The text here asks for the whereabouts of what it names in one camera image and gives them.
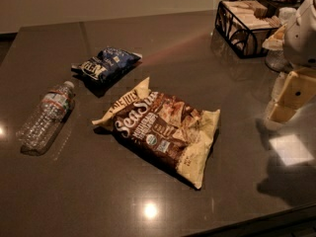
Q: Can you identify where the clear plastic water bottle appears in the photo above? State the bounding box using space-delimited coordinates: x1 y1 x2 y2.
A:
17 81 74 156

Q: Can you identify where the black wire napkin holder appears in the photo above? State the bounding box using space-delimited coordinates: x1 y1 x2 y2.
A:
215 0 281 58

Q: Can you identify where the brown Sea Salt chip bag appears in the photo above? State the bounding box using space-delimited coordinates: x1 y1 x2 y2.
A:
93 78 220 189

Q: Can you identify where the glass cup with packets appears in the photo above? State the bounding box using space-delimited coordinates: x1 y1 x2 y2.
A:
263 25 291 72

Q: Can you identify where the blue chip bag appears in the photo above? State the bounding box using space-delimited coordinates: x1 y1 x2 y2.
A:
71 47 142 84

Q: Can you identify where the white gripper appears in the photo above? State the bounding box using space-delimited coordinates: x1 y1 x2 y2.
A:
277 0 316 110

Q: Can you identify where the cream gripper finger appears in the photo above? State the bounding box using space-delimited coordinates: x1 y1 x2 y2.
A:
267 102 296 123

